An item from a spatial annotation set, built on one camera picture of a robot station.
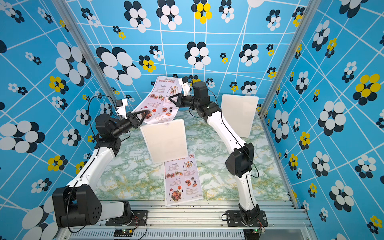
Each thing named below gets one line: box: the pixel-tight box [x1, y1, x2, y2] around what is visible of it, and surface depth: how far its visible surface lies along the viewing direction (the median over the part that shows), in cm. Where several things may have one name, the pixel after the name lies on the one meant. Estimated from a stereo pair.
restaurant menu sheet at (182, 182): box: [164, 152, 204, 207], surface depth 87 cm
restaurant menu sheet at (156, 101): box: [131, 76, 183, 124], surface depth 77 cm
